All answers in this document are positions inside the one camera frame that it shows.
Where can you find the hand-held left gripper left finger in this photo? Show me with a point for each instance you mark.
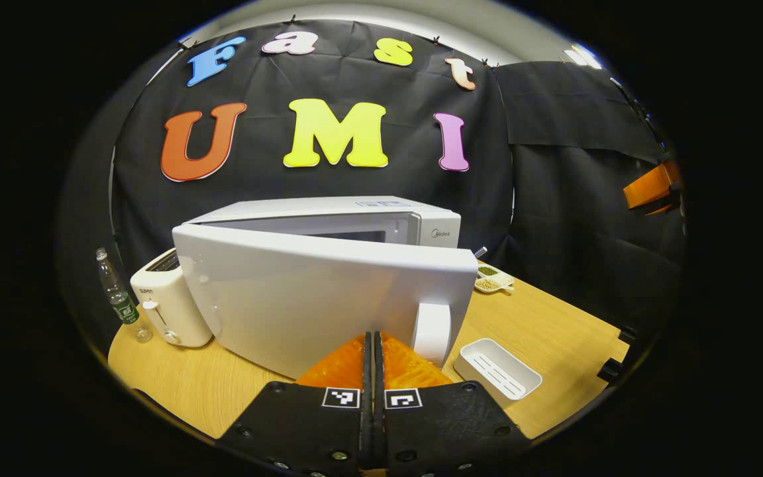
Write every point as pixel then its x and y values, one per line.
pixel 315 424

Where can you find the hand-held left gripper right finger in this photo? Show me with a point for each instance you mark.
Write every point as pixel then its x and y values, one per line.
pixel 434 424

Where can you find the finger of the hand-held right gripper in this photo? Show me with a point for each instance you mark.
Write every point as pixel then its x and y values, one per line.
pixel 650 185
pixel 661 210

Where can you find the white microwave oven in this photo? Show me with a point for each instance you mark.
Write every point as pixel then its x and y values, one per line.
pixel 289 298

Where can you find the small white rectangular tray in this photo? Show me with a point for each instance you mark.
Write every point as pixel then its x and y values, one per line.
pixel 497 371

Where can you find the small black block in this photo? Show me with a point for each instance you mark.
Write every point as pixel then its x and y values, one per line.
pixel 610 371
pixel 628 334

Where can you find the ceiling light panel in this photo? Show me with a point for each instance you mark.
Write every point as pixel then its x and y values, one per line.
pixel 583 57

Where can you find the divided dish with beans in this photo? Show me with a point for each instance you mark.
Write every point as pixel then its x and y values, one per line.
pixel 493 281

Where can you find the white toaster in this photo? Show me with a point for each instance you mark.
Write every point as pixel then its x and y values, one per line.
pixel 169 298

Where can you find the clear plastic water bottle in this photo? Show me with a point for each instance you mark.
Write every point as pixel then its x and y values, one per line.
pixel 121 301

